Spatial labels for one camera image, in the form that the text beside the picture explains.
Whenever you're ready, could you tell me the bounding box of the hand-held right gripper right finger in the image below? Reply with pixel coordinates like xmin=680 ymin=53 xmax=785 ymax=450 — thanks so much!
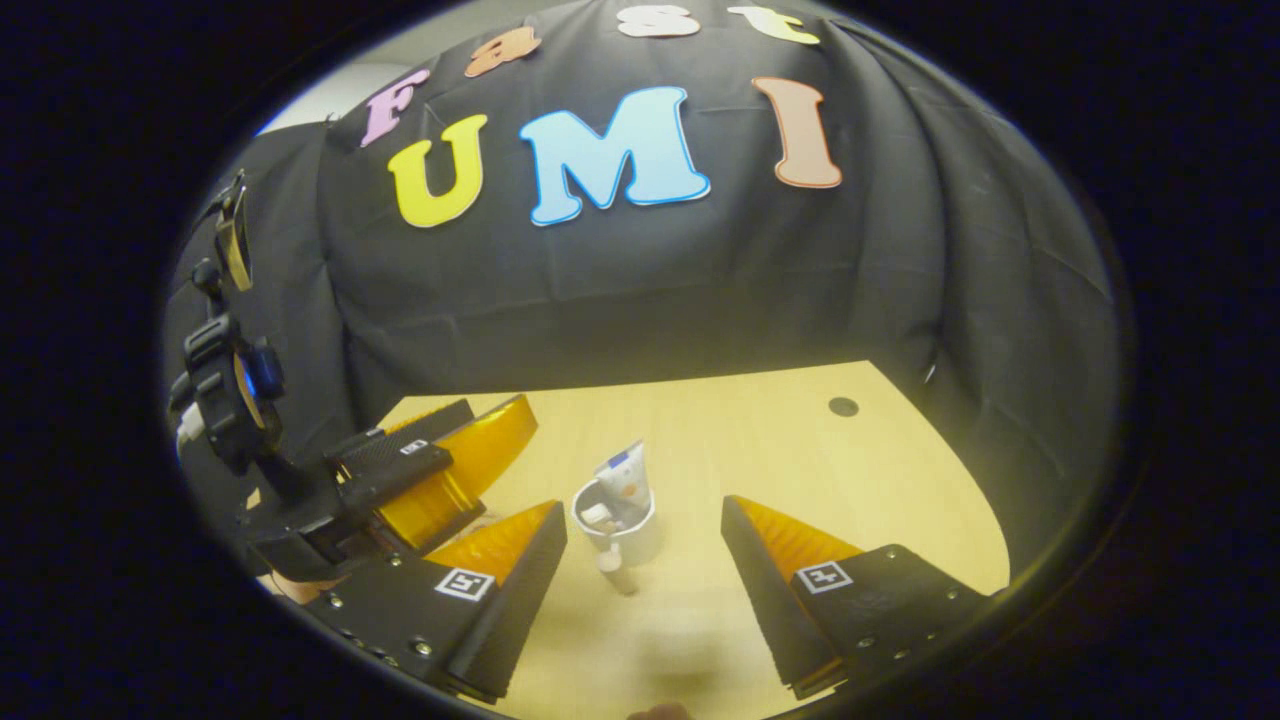
xmin=721 ymin=495 xmax=991 ymax=699

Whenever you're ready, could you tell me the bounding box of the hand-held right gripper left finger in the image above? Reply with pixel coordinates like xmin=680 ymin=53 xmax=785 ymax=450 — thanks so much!
xmin=305 ymin=500 xmax=568 ymax=704

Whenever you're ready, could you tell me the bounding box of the white cup with wooden handle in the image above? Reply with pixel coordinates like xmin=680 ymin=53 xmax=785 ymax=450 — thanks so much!
xmin=571 ymin=475 xmax=663 ymax=596

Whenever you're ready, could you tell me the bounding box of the white toothpaste tube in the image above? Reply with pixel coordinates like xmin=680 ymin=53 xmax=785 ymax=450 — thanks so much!
xmin=595 ymin=441 xmax=653 ymax=526

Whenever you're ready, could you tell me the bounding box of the wooden desktop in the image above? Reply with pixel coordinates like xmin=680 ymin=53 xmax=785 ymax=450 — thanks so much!
xmin=255 ymin=360 xmax=1011 ymax=720

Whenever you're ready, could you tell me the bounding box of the black backdrop cloth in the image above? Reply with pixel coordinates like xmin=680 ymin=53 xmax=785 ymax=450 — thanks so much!
xmin=165 ymin=0 xmax=1121 ymax=581

